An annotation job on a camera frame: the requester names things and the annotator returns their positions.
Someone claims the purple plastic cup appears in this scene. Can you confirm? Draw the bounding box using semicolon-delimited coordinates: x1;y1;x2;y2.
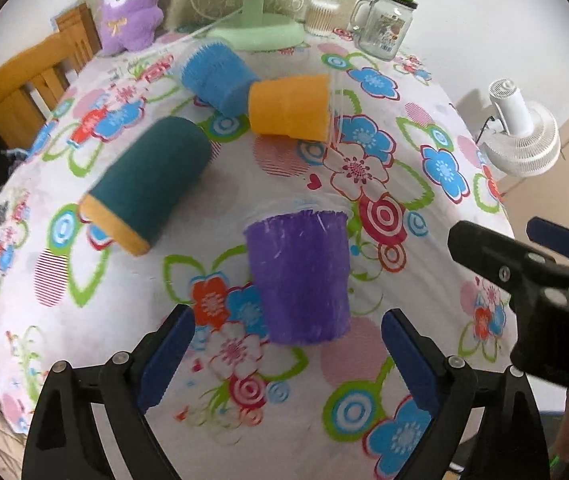
243;194;351;346

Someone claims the dark teal cylinder cup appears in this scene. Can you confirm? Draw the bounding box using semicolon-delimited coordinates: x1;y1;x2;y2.
78;116;212;256

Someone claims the orange plastic cup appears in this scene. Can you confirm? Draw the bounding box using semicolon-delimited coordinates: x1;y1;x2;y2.
248;74;331;142

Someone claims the blue plastic cup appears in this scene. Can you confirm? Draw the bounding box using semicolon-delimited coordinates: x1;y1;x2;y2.
177;39;260;118

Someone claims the white floor fan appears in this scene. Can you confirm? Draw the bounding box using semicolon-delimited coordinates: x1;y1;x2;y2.
477;78;562;178

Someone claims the floral tablecloth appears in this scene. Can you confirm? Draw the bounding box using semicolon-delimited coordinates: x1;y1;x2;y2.
0;30;515;479

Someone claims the glass mason jar mug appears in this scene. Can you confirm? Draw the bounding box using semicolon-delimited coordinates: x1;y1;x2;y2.
349;0;418;61

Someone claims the cotton swab container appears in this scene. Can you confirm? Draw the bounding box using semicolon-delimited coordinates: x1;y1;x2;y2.
304;0;339;37

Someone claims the wooden chair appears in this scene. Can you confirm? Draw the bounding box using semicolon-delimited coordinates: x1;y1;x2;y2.
0;3;101;148

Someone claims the purple plush bunny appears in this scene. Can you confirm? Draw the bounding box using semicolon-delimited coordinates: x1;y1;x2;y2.
98;0;164;56

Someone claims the black power cable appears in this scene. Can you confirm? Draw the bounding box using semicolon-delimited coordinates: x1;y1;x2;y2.
473;115;497;143

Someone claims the white fan cable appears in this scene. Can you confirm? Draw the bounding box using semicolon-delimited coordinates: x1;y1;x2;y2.
174;6;246;44

